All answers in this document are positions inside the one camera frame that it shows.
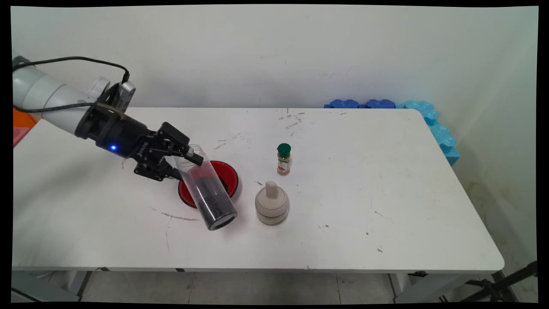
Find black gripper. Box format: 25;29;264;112
75;103;205;182

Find clear plastic jar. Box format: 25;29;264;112
175;144;238;231

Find black seeds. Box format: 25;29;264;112
187;165;236;230

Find red bowl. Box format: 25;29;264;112
178;161;239;209

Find beige ceramic grinder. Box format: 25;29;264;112
255;181;290;226

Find green-capped spice bottle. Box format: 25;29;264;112
277;143;292;176

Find orange foam block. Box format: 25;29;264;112
13;108;38;128

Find pink foam block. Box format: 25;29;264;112
13;127;30;148

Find white table leg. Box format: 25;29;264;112
12;270;93;303

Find light blue foam block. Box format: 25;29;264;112
395;100;461;167

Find black tripod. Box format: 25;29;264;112
459;261;538;302

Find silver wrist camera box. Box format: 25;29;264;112
115;81;136;113

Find black cable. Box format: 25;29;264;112
13;101;99;113
12;56;130;84

